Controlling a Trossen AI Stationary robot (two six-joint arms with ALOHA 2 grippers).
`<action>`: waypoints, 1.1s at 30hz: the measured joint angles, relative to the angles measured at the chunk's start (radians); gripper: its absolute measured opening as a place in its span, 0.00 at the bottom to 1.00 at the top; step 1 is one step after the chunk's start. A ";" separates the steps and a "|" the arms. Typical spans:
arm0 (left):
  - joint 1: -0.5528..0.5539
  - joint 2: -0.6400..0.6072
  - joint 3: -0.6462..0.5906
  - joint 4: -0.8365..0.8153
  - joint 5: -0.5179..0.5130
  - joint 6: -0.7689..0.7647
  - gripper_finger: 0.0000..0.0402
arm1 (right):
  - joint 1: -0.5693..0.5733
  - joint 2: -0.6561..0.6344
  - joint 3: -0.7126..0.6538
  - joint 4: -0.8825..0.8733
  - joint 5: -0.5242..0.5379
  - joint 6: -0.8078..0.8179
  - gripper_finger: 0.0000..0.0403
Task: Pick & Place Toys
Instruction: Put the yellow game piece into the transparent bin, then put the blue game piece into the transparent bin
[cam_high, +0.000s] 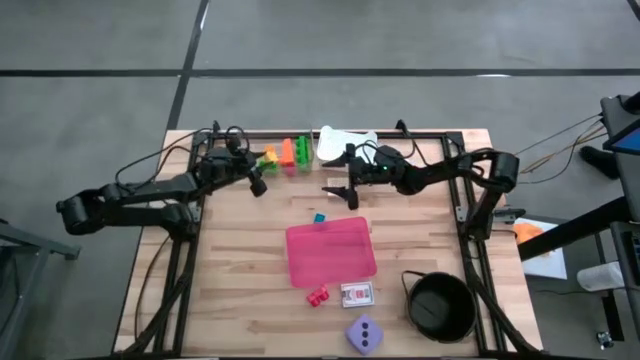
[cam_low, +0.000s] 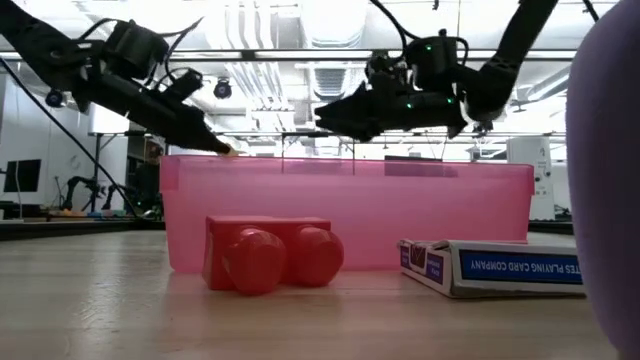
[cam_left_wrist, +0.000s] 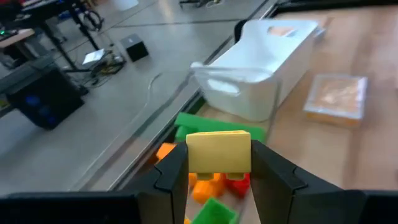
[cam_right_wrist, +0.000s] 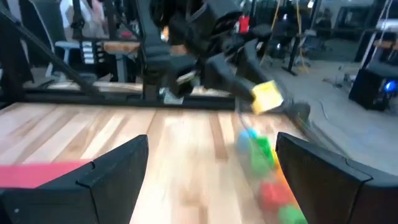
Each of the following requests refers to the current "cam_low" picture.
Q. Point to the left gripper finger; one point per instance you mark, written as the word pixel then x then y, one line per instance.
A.
pixel 185 127

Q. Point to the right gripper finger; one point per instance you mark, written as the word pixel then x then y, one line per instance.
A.
pixel 350 107
pixel 357 132

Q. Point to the pink translucent plastic bin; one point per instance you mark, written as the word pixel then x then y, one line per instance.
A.
pixel 350 200

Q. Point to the red two-stud toy block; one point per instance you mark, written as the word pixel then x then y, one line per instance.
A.
pixel 260 250

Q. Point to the playing card box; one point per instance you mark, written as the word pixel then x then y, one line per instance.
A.
pixel 500 270

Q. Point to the purple foam die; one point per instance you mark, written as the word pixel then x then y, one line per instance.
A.
pixel 610 200

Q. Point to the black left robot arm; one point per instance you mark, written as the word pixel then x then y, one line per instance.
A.
pixel 30 40

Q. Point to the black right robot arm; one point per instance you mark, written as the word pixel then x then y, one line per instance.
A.
pixel 505 75

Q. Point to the black background robot arm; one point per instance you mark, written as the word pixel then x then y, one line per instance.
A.
pixel 74 184

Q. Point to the black hanging spotlight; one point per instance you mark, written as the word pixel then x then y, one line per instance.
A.
pixel 222 90

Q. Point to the black ceiling light bar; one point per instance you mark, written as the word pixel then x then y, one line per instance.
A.
pixel 280 54

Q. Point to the white cabinet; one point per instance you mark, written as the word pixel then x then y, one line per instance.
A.
pixel 537 150

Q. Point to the black computer monitor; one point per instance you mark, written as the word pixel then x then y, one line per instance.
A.
pixel 22 175

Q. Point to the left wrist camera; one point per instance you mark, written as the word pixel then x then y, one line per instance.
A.
pixel 184 84

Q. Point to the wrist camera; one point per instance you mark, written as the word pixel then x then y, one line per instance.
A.
pixel 387 70
pixel 184 84

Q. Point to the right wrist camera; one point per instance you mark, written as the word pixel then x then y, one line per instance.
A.
pixel 387 70

